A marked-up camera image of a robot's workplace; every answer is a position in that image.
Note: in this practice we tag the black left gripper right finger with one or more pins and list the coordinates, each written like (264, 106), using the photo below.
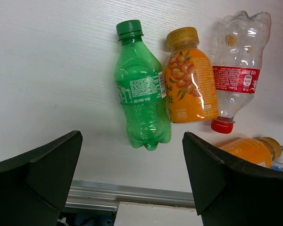
(229, 191)

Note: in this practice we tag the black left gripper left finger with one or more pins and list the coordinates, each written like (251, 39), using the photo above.
(34, 185)

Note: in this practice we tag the orange juice bottle upright-lying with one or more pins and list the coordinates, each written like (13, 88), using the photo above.
(190, 84)

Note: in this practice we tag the green plastic soda bottle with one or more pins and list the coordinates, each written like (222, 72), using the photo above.
(141, 88)

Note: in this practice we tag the orange juice bottle barcode label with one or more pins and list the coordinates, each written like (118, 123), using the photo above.
(261, 151)

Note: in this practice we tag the clear bottle red label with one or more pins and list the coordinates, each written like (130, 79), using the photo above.
(241, 40)

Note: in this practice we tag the aluminium table edge rail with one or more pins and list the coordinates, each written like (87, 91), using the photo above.
(107, 197)

